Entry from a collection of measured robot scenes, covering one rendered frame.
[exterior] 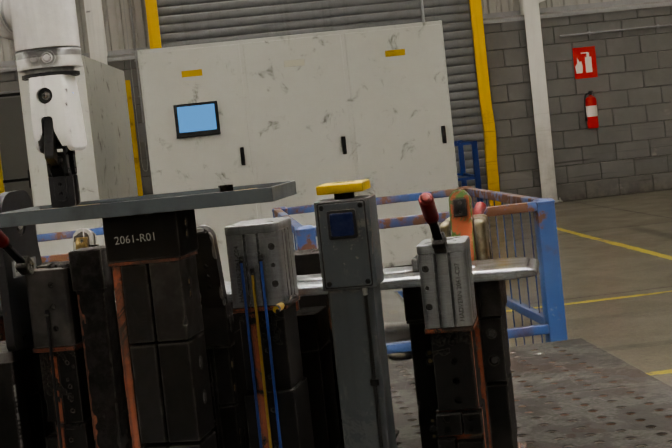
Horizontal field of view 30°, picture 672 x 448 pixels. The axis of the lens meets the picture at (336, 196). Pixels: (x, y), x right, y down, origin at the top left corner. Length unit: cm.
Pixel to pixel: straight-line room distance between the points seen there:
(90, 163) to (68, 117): 818
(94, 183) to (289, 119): 158
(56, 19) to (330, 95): 826
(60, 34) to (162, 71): 818
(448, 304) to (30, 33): 65
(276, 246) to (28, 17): 45
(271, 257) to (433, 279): 23
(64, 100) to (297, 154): 823
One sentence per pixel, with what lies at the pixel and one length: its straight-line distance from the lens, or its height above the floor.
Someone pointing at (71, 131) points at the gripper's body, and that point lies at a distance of 165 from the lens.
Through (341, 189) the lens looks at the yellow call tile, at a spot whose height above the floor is 115.
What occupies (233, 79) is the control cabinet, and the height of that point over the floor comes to 170.
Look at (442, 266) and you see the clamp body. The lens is 170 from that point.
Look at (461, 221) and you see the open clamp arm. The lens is 203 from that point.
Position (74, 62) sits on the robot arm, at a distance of 167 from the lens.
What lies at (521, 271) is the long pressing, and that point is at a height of 100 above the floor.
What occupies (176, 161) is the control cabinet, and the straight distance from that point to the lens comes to 982.
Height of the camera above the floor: 123
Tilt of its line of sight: 3 degrees down
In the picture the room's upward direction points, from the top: 6 degrees counter-clockwise
